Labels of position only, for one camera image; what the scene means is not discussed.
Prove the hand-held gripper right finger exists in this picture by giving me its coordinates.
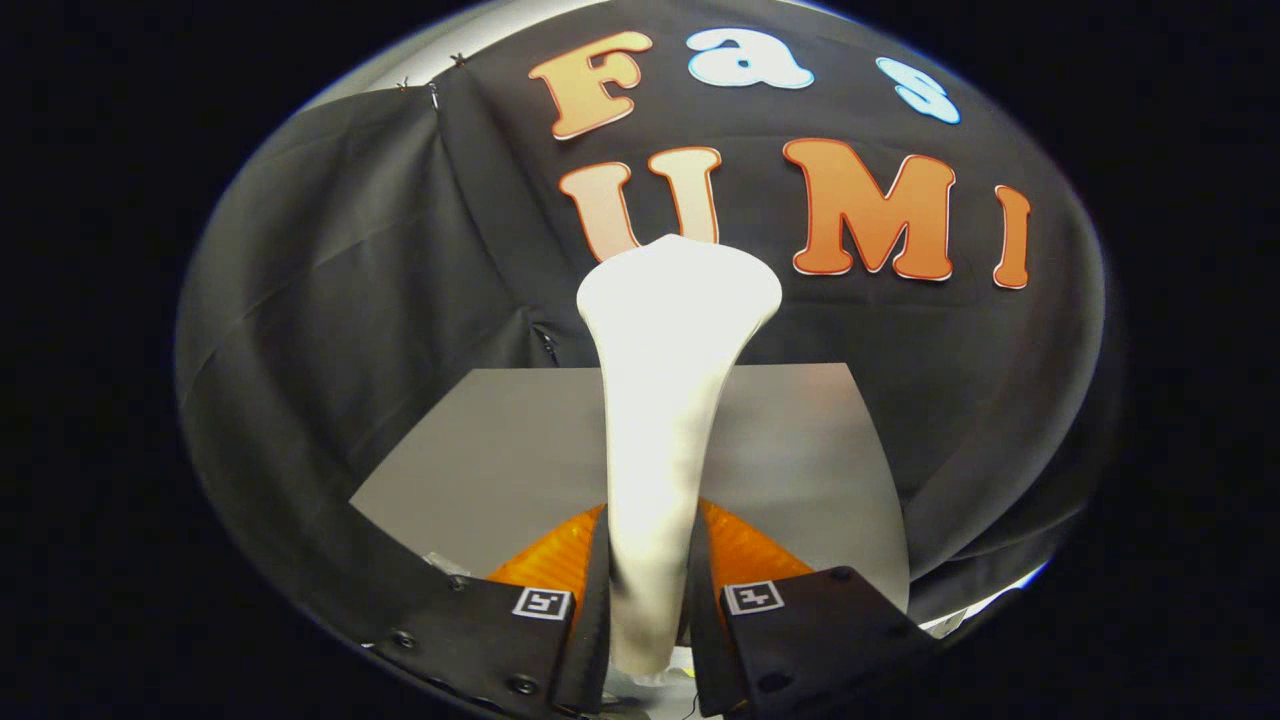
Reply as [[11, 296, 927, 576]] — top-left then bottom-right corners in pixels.
[[688, 497, 941, 719]]

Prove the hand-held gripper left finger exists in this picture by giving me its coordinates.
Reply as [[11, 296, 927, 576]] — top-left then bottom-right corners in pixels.
[[365, 500, 613, 719]]

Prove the white garment steamer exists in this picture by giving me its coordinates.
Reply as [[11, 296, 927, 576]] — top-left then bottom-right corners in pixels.
[[577, 234, 784, 681]]

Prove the grey drawer cabinet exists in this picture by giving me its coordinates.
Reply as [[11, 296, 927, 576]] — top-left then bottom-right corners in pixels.
[[350, 362, 911, 616]]

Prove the black backdrop cloth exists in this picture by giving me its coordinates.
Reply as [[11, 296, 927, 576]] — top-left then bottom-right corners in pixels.
[[178, 0, 1111, 641]]

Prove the row of black backdrop clips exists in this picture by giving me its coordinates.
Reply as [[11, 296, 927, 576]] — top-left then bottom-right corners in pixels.
[[395, 52, 469, 93]]

